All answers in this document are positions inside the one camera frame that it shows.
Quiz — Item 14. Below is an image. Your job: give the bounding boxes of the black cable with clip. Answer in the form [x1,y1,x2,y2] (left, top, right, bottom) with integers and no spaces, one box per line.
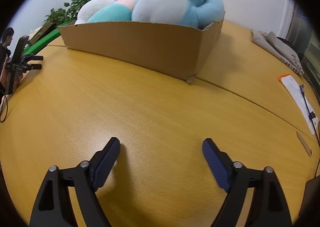
[299,84,320,142]

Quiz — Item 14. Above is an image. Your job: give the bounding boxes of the beige cloth bag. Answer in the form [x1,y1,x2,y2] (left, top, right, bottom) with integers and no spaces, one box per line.
[251,29,305,76]

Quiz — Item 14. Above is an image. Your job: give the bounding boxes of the person's left hand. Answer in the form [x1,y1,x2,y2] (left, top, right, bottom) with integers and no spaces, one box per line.
[0,57,8,88]

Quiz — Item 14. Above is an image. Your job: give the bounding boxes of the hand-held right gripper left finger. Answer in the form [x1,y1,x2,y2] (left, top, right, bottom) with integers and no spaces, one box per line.
[29,137,121,227]

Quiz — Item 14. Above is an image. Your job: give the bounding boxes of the white packet with orange edge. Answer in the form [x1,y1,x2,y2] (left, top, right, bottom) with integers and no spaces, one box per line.
[278,74,318,135]

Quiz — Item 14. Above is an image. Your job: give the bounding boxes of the thin black cable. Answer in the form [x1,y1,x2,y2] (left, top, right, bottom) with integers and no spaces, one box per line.
[0,94,9,123]

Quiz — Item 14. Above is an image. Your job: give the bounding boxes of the brown cardboard box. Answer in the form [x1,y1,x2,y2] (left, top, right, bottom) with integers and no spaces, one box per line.
[57,12,225,85]

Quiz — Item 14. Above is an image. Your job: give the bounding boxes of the green board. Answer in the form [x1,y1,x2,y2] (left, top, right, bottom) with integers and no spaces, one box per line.
[22,28,62,54]

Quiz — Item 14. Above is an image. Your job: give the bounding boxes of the pink and teal plush toy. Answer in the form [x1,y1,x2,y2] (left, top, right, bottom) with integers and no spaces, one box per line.
[87,0,144,23]

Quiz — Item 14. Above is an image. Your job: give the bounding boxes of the person's upper body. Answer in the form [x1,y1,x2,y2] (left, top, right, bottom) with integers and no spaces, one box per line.
[0,27,14,67]

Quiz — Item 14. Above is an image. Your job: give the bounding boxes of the white plush toy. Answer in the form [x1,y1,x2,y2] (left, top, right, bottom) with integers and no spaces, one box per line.
[74,0,117,25]

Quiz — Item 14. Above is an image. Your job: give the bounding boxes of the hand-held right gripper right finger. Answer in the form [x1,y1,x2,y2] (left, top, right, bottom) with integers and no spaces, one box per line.
[202,138,292,227]

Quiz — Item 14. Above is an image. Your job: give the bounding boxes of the small dark framed panel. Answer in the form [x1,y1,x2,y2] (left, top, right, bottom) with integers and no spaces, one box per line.
[27,23,57,43]

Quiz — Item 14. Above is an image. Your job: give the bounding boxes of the black object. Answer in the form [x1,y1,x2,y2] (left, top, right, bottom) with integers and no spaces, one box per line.
[299,176,320,227]

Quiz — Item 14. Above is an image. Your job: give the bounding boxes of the green potted plant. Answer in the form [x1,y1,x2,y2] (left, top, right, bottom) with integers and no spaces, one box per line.
[42,0,99,26]

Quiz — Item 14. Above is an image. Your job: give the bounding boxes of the thin wooden strip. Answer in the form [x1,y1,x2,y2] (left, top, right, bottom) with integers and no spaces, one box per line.
[296,131,312,157]

